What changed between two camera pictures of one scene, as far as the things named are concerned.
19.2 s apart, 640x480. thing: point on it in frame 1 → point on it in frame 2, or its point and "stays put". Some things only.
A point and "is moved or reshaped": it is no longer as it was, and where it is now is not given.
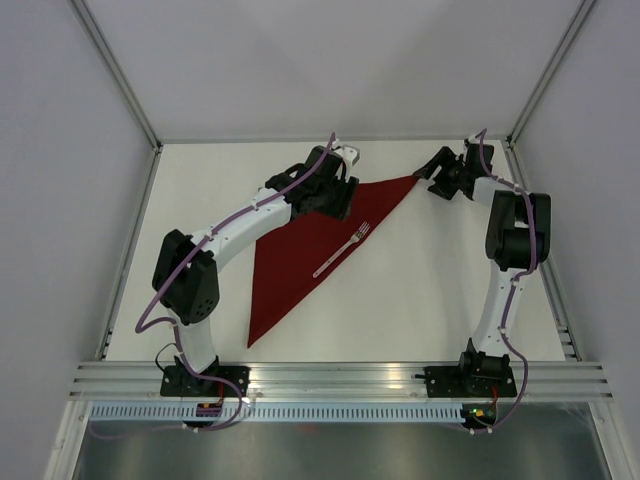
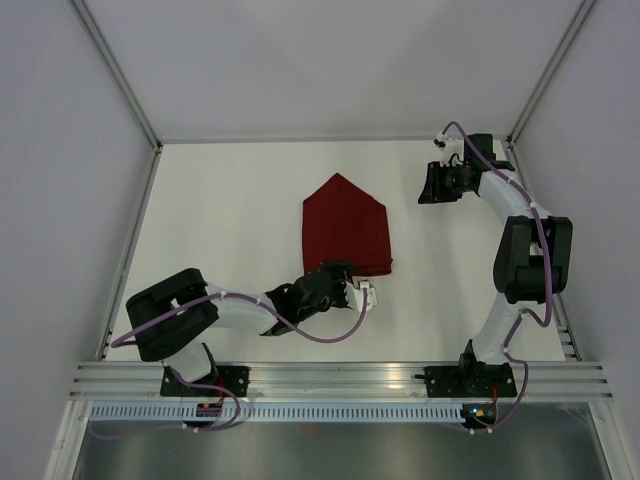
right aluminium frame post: (584, 10) stays put
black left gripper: (347, 190) → (343, 272)
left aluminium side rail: (129, 253) stays put
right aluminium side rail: (559, 312) stays put
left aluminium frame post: (117, 69) stays put
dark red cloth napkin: (288, 255) is moved or reshaped
